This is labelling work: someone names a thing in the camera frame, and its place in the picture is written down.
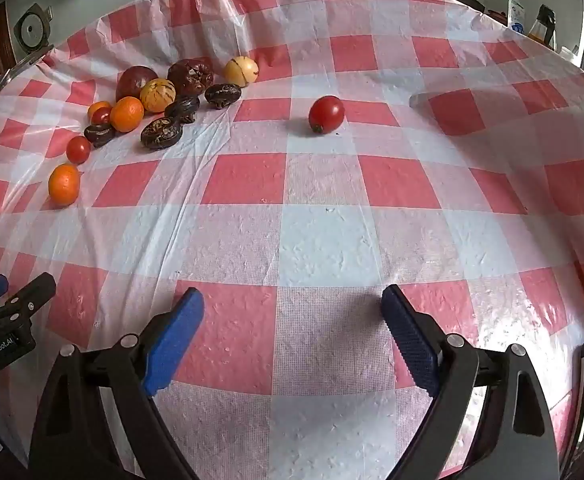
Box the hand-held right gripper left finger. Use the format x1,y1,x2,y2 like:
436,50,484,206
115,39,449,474
28,287,206,480

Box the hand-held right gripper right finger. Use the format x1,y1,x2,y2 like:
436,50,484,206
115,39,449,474
381,284,560,480

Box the large red tomato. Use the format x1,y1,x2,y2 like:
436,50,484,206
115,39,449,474
308,95,346,135

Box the yellow striped passion fruit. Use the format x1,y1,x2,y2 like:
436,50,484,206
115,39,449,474
139,78,177,113

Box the large wrinkled dark passion fruit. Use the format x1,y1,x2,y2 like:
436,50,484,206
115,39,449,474
167,59,215,97

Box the yellow smooth passion fruit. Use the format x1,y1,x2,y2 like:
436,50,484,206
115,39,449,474
223,56,259,87

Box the red white checked tablecloth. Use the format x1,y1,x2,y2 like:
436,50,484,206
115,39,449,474
0,0,584,480

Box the dark red apple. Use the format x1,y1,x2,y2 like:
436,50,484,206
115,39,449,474
116,66,159,103

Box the bottle with orange liquid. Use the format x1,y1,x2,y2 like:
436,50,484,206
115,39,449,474
527,5,558,51

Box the white blue packet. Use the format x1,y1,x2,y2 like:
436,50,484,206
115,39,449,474
506,0,527,35

